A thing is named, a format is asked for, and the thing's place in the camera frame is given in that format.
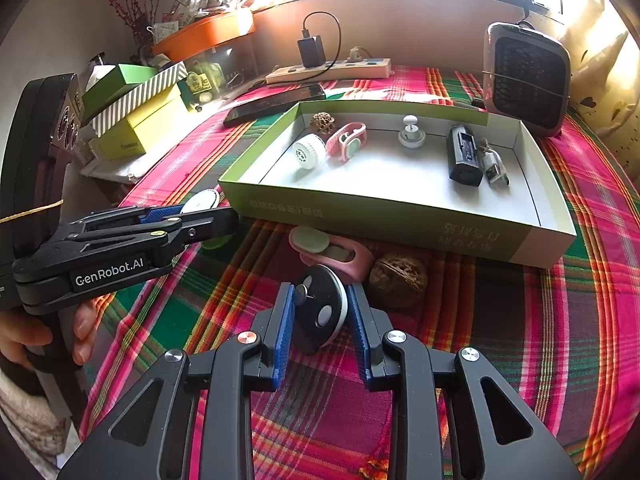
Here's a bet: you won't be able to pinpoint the black power adapter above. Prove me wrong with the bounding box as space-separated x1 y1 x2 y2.
297 35 326 68

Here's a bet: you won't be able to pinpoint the small white cylindrical cap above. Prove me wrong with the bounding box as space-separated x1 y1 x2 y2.
292 134 327 170

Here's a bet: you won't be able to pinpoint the white plug with cable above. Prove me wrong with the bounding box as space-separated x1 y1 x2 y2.
475 137 511 190

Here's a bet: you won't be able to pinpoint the red berry branches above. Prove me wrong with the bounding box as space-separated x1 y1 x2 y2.
95 0 168 48

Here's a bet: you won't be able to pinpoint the black battery charger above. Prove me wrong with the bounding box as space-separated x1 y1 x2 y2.
446 125 484 187

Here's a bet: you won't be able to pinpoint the white and green round disc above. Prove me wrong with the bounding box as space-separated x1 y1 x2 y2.
180 189 233 252

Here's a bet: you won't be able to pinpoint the white round night light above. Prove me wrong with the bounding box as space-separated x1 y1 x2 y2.
398 115 426 149

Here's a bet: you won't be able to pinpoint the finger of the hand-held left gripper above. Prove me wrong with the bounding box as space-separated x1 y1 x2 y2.
15 206 241 262
60 203 187 242

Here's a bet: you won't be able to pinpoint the striped box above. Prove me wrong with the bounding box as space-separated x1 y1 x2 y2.
91 61 189 137

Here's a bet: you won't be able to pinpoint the orange tray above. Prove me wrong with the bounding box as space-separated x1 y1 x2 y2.
151 9 256 63

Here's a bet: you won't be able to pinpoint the grey portable heater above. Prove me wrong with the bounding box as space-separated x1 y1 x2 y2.
482 21 572 138

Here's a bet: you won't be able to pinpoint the green and white cardboard box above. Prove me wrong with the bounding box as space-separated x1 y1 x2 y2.
218 100 577 269

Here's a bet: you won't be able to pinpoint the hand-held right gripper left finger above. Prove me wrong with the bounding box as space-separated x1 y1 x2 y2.
57 281 296 480

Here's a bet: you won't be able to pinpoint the yellow string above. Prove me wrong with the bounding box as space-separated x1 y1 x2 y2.
0 200 65 225

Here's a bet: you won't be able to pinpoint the white power strip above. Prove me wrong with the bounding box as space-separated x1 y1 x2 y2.
265 57 392 85

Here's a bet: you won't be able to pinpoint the black adapter cable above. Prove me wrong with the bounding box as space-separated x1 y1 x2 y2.
302 11 343 68

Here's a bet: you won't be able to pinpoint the black round disc white rim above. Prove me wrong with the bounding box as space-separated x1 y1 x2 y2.
291 265 349 356

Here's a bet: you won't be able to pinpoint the pink wristband with green disc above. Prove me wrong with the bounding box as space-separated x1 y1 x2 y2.
326 122 367 157
289 225 376 282

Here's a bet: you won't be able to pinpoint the black smartphone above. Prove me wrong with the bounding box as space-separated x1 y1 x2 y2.
222 84 327 127

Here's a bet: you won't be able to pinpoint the brown walnut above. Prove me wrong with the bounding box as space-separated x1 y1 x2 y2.
369 255 428 309

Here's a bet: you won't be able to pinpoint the carved brown walnut ball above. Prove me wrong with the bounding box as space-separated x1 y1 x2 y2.
309 112 335 136

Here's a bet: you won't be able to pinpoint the cream heart print curtain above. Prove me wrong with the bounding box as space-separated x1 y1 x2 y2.
550 0 640 181

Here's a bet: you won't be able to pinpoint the yellow box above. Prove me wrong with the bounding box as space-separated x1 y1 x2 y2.
97 82 183 161

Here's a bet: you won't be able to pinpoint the glass tank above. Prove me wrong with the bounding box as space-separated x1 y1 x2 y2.
182 42 261 96

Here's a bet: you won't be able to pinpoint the white paper sheet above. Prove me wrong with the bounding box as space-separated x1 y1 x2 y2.
80 152 166 183

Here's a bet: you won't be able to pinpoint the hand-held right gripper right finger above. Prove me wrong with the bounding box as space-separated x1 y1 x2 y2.
346 282 583 480

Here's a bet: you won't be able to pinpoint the person's left hand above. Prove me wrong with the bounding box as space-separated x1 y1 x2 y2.
0 301 99 372

